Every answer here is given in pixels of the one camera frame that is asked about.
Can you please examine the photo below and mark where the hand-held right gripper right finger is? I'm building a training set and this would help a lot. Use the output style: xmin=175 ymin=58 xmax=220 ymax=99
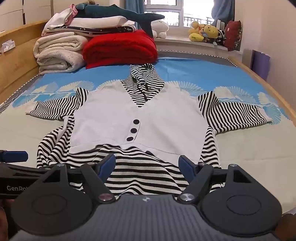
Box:
xmin=177 ymin=155 xmax=260 ymax=205

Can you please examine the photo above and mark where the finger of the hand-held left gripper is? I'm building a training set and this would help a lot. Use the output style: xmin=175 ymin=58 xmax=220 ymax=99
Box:
xmin=0 ymin=150 xmax=29 ymax=163

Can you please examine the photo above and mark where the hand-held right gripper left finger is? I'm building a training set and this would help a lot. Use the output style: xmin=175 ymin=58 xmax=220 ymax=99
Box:
xmin=38 ymin=153 xmax=116 ymax=205

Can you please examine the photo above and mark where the striped and white hooded shirt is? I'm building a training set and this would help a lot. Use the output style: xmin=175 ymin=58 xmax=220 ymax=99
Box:
xmin=30 ymin=64 xmax=273 ymax=200

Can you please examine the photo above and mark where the blue patterned bed sheet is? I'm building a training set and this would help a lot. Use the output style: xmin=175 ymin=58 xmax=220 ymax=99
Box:
xmin=0 ymin=56 xmax=296 ymax=216

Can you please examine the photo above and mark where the tissue box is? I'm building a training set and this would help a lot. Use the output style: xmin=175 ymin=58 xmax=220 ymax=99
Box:
xmin=0 ymin=39 xmax=16 ymax=55

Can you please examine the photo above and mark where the white folded quilt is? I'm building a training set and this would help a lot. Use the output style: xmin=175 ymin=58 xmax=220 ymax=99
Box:
xmin=33 ymin=32 xmax=89 ymax=75

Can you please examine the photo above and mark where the red folded blanket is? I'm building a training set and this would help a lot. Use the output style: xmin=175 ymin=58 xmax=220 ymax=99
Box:
xmin=83 ymin=29 xmax=158 ymax=69

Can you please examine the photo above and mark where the white window sill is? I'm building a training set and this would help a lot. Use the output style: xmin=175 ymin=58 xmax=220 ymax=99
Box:
xmin=154 ymin=35 xmax=244 ymax=56

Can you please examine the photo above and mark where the purple bag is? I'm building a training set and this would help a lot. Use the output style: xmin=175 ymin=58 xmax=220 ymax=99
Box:
xmin=251 ymin=49 xmax=271 ymax=80

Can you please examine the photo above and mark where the navy star-patterned blanket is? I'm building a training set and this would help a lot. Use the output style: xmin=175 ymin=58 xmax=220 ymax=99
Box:
xmin=42 ymin=23 xmax=137 ymax=37

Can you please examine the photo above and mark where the yellow duck plush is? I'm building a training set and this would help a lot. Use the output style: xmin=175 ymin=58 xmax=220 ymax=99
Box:
xmin=188 ymin=21 xmax=206 ymax=42

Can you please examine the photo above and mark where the black and white striped plush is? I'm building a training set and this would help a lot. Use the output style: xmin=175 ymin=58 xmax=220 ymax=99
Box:
xmin=215 ymin=29 xmax=227 ymax=46

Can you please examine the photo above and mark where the yellow bear plush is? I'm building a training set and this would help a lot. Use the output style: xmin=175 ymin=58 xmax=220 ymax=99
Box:
xmin=203 ymin=24 xmax=219 ymax=43

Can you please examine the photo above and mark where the red pillow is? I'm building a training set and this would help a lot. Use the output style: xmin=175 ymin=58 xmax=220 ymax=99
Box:
xmin=224 ymin=20 xmax=242 ymax=52

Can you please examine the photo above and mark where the white folded blanket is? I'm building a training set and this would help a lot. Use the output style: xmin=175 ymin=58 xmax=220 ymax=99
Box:
xmin=47 ymin=8 xmax=136 ymax=29

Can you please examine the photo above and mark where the white plush toy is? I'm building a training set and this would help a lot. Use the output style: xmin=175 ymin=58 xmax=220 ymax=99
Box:
xmin=150 ymin=20 xmax=169 ymax=39

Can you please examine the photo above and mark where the white wardrobe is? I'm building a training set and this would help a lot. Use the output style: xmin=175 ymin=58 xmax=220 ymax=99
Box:
xmin=0 ymin=0 xmax=54 ymax=32

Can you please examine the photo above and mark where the blue shark plush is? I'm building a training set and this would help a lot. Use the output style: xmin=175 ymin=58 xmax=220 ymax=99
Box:
xmin=75 ymin=3 xmax=165 ymax=37

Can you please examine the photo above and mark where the window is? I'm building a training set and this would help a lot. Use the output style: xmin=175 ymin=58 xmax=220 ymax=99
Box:
xmin=143 ymin=0 xmax=216 ymax=26

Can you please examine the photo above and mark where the pink cloth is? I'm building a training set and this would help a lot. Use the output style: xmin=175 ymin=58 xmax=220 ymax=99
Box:
xmin=69 ymin=3 xmax=79 ymax=18

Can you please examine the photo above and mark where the light blue curtain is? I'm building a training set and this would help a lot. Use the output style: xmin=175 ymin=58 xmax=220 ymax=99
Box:
xmin=211 ymin=0 xmax=235 ymax=26

